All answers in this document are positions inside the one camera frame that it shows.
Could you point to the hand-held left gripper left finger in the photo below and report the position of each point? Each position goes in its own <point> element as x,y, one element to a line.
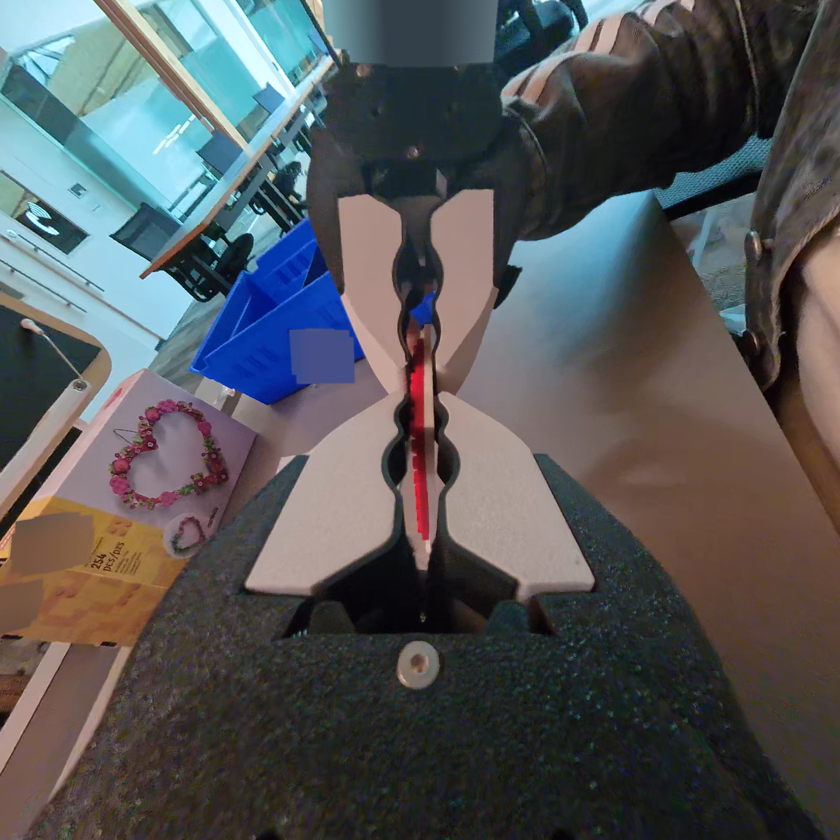
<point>328,512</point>

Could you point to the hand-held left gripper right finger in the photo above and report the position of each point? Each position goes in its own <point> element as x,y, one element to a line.
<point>518,512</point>

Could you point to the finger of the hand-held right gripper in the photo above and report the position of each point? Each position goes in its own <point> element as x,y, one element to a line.
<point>367,262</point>
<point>469,262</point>

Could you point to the blue divided plastic bin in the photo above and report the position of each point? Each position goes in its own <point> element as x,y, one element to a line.
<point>262,341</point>

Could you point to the long red lego plate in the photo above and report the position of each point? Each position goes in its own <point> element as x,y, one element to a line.
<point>417,394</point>

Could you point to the person's right forearm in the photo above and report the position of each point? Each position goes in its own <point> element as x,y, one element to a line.
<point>623,98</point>

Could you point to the yellow white lego box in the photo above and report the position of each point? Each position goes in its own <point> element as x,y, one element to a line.
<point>184,420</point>

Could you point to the wood top office table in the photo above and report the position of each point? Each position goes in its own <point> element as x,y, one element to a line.
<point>197,239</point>

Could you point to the black mesh office chair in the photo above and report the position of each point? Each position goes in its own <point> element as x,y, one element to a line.
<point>715,180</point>

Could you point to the bent plywood black chair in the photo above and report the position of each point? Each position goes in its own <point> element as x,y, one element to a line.
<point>33,380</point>

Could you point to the person's light trousers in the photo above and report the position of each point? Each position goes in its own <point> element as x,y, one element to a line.
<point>820,361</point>

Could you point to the person's dark jacket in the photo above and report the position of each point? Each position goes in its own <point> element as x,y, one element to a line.
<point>807,164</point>

